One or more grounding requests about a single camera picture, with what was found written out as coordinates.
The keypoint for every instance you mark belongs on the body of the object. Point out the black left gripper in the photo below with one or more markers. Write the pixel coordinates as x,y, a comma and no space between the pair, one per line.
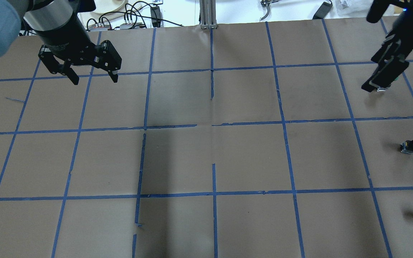
67,40

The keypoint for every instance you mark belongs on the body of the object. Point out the white plate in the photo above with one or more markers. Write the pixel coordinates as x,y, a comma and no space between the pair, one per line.
106,6

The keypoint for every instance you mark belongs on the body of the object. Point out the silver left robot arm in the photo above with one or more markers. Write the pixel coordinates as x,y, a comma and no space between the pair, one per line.
41,15

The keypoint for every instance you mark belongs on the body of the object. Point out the black power adapter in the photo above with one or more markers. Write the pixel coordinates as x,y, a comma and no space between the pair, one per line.
323,10

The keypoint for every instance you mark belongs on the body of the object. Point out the clear plastic bag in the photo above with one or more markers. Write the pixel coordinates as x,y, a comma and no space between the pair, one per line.
345,7

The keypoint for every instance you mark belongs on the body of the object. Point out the aluminium frame post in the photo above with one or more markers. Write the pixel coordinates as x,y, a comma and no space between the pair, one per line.
208,14

